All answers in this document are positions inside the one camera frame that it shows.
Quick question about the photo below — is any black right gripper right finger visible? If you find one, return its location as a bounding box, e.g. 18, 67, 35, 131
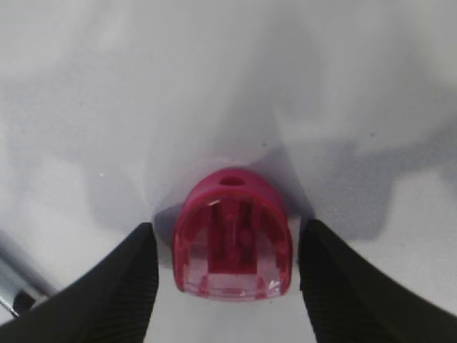
298, 219, 456, 342

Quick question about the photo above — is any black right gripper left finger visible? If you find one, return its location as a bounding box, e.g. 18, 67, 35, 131
1, 223, 159, 342

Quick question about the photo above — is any pink pencil sharpener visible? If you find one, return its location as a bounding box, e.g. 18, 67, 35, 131
172, 168, 293, 302

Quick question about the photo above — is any clear grey right pen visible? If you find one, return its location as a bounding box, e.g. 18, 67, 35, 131
1, 231, 56, 319

